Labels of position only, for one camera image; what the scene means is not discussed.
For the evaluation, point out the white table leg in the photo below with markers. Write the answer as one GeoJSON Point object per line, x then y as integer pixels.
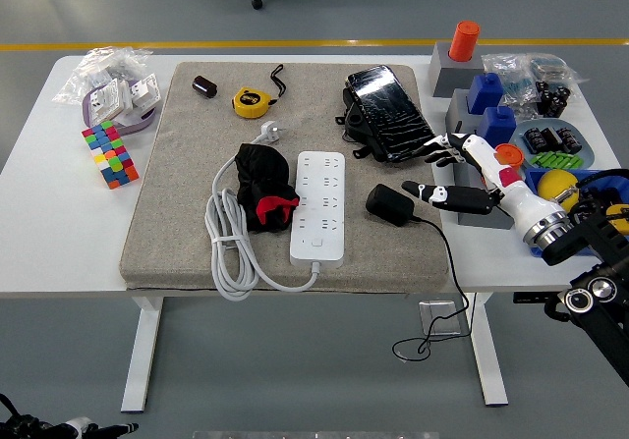
{"type": "Point", "coordinates": [486, 355]}
{"type": "Point", "coordinates": [142, 355]}

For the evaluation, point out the colourful puzzle cube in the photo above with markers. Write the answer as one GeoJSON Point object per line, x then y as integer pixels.
{"type": "Point", "coordinates": [100, 137]}
{"type": "Point", "coordinates": [118, 169]}

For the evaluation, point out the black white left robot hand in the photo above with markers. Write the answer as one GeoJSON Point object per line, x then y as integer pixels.
{"type": "Point", "coordinates": [81, 429]}

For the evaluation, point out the clear acrylic stand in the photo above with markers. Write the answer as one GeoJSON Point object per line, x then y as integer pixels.
{"type": "Point", "coordinates": [442, 318]}

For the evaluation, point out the purple band loop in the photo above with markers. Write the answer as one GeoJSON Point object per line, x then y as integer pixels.
{"type": "Point", "coordinates": [142, 126]}

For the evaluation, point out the clear bag of blue parts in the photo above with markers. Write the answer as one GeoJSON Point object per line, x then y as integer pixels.
{"type": "Point", "coordinates": [555, 68]}
{"type": "Point", "coordinates": [511, 83]}

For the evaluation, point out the clear bag of white parts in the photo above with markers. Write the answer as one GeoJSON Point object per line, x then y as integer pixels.
{"type": "Point", "coordinates": [98, 63]}

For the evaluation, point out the orange cylinder peg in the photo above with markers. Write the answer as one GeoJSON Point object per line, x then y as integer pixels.
{"type": "Point", "coordinates": [510, 154]}
{"type": "Point", "coordinates": [464, 41]}

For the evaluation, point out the black box under table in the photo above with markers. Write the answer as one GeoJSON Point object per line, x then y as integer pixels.
{"type": "Point", "coordinates": [533, 297]}

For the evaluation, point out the dark brown small cylinder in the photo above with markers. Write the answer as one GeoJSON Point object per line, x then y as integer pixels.
{"type": "Point", "coordinates": [205, 87]}

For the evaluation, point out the white wall socket panel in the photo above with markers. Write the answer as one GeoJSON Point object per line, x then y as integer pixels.
{"type": "Point", "coordinates": [110, 100]}
{"type": "Point", "coordinates": [145, 93]}

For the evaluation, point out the black capacitors group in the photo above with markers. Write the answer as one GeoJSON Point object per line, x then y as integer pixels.
{"type": "Point", "coordinates": [550, 137]}

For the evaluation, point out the grey-brown mat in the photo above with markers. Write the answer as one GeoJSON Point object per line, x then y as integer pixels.
{"type": "Point", "coordinates": [196, 213]}

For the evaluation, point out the black cloth pouch red trim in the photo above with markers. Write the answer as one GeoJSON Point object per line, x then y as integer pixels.
{"type": "Point", "coordinates": [260, 174]}

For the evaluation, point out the light blue plate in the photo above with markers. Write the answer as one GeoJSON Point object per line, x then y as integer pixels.
{"type": "Point", "coordinates": [588, 147]}

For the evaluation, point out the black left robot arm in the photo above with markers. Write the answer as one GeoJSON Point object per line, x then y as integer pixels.
{"type": "Point", "coordinates": [24, 429]}

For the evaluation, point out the loose black capacitors pile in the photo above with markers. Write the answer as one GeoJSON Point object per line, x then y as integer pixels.
{"type": "Point", "coordinates": [553, 97]}

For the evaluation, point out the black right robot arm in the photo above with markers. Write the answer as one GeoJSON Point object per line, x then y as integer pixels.
{"type": "Point", "coordinates": [589, 235]}

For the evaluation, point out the black phone holder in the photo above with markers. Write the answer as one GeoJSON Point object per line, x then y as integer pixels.
{"type": "Point", "coordinates": [356, 122]}

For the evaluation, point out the green small parts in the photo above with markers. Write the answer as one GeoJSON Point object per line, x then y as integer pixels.
{"type": "Point", "coordinates": [560, 160]}

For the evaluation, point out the black smartphone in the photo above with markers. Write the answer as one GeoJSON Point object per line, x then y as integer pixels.
{"type": "Point", "coordinates": [388, 105]}

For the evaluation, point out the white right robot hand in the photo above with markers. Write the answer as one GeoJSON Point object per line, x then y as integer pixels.
{"type": "Point", "coordinates": [526, 203]}

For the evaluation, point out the blue plastic bin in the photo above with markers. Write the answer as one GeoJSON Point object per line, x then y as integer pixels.
{"type": "Point", "coordinates": [531, 176]}

